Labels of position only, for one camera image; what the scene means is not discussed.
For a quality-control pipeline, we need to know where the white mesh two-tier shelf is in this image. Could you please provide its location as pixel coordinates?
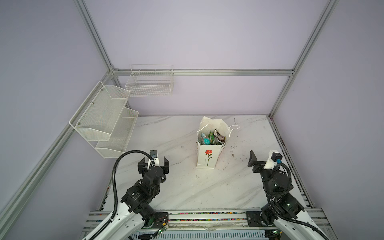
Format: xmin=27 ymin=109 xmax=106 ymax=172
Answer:
xmin=69 ymin=82 xmax=139 ymax=159

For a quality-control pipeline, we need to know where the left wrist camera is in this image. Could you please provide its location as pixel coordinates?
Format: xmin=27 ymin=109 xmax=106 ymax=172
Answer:
xmin=147 ymin=150 xmax=160 ymax=170

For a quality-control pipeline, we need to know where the white wire basket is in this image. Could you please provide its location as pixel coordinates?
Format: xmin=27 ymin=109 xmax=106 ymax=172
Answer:
xmin=126 ymin=65 xmax=174 ymax=97

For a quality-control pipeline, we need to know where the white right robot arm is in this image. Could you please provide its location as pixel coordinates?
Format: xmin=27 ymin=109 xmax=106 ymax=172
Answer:
xmin=246 ymin=151 xmax=329 ymax=240

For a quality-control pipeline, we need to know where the green yellow Fox's candy bag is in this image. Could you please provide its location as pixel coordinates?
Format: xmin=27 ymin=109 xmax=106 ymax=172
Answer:
xmin=208 ymin=131 xmax=216 ymax=145

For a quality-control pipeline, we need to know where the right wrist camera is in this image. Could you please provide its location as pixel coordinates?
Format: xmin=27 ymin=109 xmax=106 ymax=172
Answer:
xmin=263 ymin=150 xmax=283 ymax=170

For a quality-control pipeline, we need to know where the white flowered paper bag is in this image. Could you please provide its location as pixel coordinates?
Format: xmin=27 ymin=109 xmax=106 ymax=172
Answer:
xmin=197 ymin=117 xmax=240 ymax=169

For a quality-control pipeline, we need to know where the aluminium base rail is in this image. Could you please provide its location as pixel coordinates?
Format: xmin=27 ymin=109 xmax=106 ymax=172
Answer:
xmin=82 ymin=208 xmax=333 ymax=233

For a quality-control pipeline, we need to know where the aluminium frame post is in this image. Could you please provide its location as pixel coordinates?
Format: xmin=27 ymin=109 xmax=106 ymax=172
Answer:
xmin=74 ymin=0 xmax=114 ymax=72

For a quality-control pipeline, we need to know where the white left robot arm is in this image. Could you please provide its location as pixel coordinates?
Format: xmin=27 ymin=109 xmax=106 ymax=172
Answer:
xmin=84 ymin=156 xmax=170 ymax=240

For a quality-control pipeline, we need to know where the black corrugated right cable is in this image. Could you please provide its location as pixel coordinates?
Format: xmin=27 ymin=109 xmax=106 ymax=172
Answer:
xmin=266 ymin=161 xmax=331 ymax=240

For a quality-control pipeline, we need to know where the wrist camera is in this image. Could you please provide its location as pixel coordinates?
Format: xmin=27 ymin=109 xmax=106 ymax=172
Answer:
xmin=263 ymin=150 xmax=283 ymax=170
xmin=147 ymin=150 xmax=160 ymax=170

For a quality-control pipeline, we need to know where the black corrugated cable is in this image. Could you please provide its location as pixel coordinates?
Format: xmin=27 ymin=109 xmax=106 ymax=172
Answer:
xmin=266 ymin=161 xmax=331 ymax=240
xmin=86 ymin=149 xmax=152 ymax=240

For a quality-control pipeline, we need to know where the black corrugated left cable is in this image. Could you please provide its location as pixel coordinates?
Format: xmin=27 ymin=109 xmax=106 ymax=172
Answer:
xmin=86 ymin=149 xmax=152 ymax=240

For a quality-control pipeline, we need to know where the brown chocolate bar wrapper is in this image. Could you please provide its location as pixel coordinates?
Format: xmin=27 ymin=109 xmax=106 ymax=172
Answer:
xmin=213 ymin=129 xmax=226 ymax=145

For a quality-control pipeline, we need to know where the teal green Fox's candy bag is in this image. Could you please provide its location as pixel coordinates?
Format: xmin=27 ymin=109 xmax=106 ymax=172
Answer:
xmin=199 ymin=133 xmax=211 ymax=145

